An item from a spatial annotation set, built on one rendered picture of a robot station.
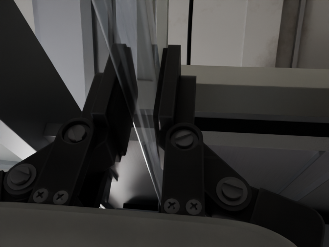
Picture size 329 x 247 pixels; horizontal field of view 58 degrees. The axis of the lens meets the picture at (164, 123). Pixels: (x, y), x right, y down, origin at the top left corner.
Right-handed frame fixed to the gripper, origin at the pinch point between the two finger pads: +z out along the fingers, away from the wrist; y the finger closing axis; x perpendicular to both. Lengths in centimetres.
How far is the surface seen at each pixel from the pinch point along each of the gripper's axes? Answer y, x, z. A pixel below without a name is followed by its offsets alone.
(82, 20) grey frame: -13.6, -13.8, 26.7
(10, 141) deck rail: -9.0, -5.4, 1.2
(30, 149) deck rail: -8.2, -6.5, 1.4
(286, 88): 18.3, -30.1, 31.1
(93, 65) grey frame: -12.5, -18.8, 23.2
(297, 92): 20.3, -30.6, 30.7
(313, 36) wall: 110, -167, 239
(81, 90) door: -122, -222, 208
